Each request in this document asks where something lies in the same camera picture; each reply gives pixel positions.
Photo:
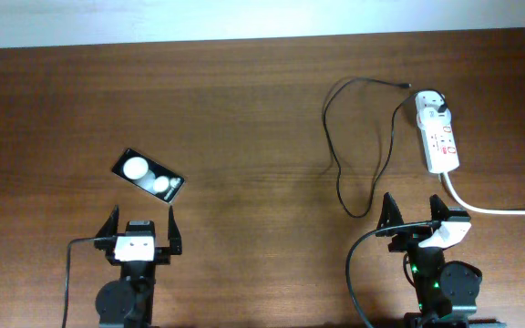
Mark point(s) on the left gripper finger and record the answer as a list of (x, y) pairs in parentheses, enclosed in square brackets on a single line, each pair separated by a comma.
[(174, 236), (110, 227)]

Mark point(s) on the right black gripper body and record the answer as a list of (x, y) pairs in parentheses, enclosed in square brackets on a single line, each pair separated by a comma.
[(409, 240)]

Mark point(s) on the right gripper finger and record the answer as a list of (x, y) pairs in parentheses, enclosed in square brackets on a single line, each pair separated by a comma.
[(439, 210), (390, 215)]

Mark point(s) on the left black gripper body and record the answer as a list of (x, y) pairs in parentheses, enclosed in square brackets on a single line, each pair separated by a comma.
[(161, 255)]

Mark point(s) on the black smartphone with white circles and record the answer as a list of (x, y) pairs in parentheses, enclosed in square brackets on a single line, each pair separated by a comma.
[(148, 175)]

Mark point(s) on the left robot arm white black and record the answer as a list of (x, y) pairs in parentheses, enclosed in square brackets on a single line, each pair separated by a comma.
[(128, 300)]

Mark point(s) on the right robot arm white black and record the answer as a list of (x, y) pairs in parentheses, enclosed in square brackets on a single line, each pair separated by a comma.
[(446, 290)]

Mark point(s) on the white USB charger plug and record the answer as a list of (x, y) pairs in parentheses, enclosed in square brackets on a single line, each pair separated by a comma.
[(430, 118)]

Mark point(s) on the white power strip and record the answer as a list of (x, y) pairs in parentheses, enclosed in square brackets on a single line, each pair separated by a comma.
[(439, 144)]

